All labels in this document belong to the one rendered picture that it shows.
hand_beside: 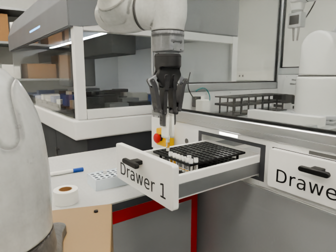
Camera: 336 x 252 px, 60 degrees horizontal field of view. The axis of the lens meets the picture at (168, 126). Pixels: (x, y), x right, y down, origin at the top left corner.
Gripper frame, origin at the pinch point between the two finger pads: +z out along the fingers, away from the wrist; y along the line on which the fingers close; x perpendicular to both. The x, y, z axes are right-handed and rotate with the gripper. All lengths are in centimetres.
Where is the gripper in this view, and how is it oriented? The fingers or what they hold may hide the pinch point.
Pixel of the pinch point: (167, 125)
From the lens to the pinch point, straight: 84.2
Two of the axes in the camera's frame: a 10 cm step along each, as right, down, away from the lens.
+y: 8.1, -1.0, 5.8
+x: -5.9, -1.4, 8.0
